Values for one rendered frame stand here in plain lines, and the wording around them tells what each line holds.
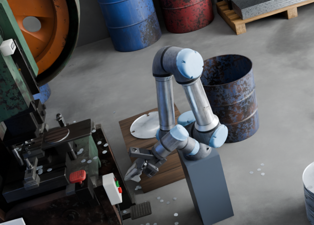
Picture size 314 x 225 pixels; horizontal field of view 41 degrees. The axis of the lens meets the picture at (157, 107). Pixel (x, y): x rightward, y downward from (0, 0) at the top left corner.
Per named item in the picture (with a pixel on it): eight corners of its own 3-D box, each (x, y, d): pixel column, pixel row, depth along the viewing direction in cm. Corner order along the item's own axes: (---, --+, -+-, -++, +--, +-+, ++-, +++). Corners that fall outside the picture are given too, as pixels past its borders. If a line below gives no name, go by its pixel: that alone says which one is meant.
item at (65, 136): (99, 138, 217) (90, 117, 210) (100, 154, 205) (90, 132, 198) (53, 152, 217) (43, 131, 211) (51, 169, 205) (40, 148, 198)
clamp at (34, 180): (42, 163, 201) (33, 147, 196) (39, 186, 187) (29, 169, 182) (30, 167, 201) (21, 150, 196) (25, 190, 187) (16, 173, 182)
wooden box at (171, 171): (185, 141, 305) (173, 101, 287) (201, 171, 272) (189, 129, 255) (133, 160, 302) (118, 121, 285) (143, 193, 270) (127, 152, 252)
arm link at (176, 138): (193, 139, 184) (181, 133, 178) (175, 155, 187) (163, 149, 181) (185, 127, 189) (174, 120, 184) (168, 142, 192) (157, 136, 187)
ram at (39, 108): (49, 109, 205) (24, 56, 190) (46, 125, 193) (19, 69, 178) (16, 119, 206) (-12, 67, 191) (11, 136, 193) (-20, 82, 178)
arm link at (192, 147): (186, 136, 202) (172, 128, 194) (203, 143, 194) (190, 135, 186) (179, 151, 201) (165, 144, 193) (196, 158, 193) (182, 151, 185)
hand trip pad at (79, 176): (90, 181, 183) (84, 168, 179) (90, 190, 178) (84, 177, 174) (75, 185, 183) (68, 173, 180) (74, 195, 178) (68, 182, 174)
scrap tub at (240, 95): (251, 104, 322) (241, 48, 298) (271, 134, 286) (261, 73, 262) (198, 119, 323) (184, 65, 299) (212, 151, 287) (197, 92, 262)
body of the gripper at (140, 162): (149, 179, 190) (168, 163, 187) (135, 170, 186) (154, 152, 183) (147, 169, 197) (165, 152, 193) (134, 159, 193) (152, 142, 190)
